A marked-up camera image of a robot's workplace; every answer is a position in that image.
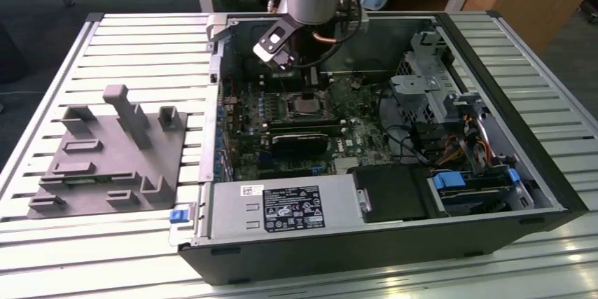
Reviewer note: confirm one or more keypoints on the gray plastic parts rack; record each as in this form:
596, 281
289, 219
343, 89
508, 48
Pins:
117, 173

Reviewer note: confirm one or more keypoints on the black RAM slot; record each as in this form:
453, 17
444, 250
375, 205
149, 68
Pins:
303, 124
303, 131
290, 76

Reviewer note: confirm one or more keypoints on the green motherboard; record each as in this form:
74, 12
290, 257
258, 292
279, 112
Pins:
359, 138

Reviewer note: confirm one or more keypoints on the black expansion slot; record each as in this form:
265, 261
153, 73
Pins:
281, 174

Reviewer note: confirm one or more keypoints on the blue case latch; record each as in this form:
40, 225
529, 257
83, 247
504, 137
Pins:
179, 216

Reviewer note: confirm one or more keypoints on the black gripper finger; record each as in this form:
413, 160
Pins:
307, 96
317, 96

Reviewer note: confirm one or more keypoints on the blue disk carrier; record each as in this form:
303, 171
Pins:
449, 180

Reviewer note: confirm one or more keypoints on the metal disk bay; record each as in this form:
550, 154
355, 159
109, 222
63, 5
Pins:
481, 197

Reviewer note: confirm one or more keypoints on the black graphics card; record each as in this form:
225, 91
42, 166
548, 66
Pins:
299, 145

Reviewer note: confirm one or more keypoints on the CPU socket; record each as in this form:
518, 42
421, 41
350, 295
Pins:
287, 103

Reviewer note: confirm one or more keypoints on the black open PC case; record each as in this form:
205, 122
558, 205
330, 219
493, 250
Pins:
327, 260

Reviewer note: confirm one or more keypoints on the silver metal drive cage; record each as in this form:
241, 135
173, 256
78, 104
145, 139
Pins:
421, 96

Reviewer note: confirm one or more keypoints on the black plastic air duct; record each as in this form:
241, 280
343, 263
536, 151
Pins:
397, 190

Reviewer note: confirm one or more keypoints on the green RAM stick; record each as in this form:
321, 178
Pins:
88, 180

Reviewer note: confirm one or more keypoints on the silver chipset heatsink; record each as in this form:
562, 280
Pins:
347, 166

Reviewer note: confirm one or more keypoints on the gray power supply unit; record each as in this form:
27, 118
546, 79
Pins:
234, 204

